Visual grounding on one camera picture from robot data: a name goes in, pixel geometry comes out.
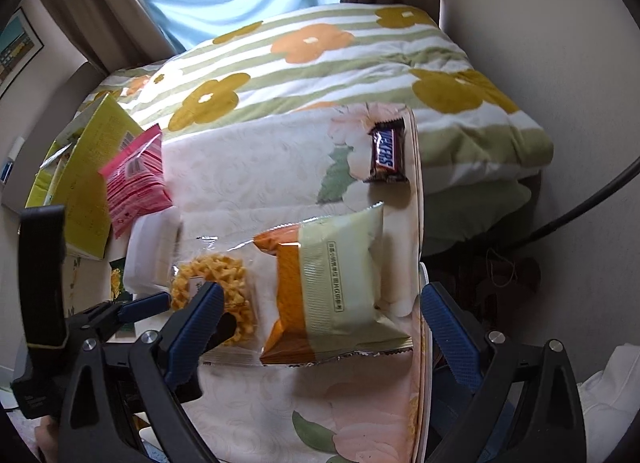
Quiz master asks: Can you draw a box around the dark green biscuit packet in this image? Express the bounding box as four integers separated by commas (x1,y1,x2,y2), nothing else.
110,257,134,304

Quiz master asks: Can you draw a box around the person left hand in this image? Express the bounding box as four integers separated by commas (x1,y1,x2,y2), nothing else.
35,417,58,463

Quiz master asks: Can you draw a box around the green cardboard box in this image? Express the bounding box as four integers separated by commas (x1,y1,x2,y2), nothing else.
26,94,142,261

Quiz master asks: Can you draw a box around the white cloth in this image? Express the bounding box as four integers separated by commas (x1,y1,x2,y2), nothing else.
578,344,639,462

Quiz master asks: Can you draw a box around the white blue bottle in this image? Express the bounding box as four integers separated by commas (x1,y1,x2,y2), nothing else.
0,136,25,185

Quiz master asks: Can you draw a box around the white tissue pack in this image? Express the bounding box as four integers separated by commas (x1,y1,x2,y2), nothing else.
122,206,181,295

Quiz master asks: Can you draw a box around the pink snack bag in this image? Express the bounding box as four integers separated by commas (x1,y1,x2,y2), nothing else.
99,124,172,238

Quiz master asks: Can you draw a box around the clear waffle snack bag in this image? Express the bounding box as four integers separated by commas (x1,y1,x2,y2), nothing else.
170,235,266,367

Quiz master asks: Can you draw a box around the grey headboard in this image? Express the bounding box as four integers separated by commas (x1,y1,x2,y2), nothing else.
1,62,105,215

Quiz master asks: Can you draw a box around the orange cream snack bag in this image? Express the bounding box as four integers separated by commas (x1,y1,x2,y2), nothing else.
253,202,411,365

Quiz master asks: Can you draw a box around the framed city picture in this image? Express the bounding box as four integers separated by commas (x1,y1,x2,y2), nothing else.
0,7,43,96

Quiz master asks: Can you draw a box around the floral cream tablecloth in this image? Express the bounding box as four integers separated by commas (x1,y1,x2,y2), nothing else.
64,102,432,463

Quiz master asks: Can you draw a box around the left brown curtain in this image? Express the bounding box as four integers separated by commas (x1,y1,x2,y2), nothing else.
40,0,177,74

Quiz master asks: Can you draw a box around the floral striped quilt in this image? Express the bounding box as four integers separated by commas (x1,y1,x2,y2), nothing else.
90,4,553,254

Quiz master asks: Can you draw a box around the snickers chocolate bar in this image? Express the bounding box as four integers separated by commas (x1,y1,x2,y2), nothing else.
366,118,408,184

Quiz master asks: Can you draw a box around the black cable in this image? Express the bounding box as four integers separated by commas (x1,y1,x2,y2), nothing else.
519,156,640,247

